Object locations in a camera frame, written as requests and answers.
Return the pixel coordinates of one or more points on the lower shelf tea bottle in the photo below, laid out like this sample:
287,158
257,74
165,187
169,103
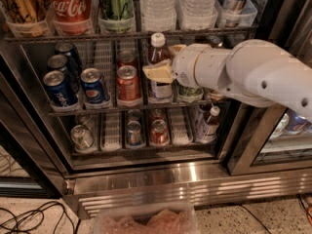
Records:
207,121

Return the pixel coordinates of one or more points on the left clear water bottle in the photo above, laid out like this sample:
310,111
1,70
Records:
158,15

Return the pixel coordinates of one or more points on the gold soda can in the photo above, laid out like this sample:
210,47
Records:
214,95
215,40

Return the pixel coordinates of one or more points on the right clear water bottle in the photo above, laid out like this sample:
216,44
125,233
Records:
196,14

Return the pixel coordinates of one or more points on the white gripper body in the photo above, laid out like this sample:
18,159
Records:
184,65

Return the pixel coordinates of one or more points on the back gold soda can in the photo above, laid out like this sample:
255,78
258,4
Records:
215,40

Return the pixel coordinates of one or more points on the lower red can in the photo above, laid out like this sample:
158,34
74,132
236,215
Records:
159,132

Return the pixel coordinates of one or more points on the large Coca-Cola can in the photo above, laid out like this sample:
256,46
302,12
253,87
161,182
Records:
71,15

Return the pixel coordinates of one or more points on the back red soda can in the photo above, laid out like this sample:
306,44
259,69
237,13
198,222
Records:
127,58

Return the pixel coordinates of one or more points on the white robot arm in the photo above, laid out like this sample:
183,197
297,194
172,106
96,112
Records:
254,72

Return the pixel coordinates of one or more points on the dark pepsi can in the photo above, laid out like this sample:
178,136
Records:
61,63
72,54

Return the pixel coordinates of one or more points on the lower blue silver can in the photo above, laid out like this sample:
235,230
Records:
134,133

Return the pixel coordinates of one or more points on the front gold soda can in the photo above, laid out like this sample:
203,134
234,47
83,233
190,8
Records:
214,95

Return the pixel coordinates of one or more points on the can behind glass door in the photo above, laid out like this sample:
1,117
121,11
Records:
296,123

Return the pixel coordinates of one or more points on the tea bottle white cap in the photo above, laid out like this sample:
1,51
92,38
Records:
158,51

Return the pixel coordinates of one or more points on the back dark Pepsi can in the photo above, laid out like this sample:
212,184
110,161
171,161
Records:
72,54

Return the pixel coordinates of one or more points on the clear water bottle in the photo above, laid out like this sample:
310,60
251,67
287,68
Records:
158,15
196,14

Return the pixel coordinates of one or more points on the stainless fridge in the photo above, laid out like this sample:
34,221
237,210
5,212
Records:
251,157

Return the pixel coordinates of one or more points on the front right Pepsi can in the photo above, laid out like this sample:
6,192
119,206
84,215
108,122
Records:
95,89

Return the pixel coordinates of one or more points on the front red soda can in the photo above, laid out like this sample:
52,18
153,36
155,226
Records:
128,86

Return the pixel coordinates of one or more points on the front left Pepsi can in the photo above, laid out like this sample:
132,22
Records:
59,89

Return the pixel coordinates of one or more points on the middle dark Pepsi can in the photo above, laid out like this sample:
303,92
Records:
61,63

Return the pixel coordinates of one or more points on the red soda can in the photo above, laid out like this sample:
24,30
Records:
128,86
127,58

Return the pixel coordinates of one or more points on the large gold can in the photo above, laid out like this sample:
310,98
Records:
28,13

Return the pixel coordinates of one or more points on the clear plastic bin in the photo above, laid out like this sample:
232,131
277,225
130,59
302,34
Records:
156,218

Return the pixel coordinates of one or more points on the blue white top-shelf can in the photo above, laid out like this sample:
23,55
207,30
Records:
233,9

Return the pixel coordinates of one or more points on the lower silver tipped can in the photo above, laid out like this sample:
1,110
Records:
82,137

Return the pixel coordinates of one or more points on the front green soda can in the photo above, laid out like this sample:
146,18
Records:
189,94

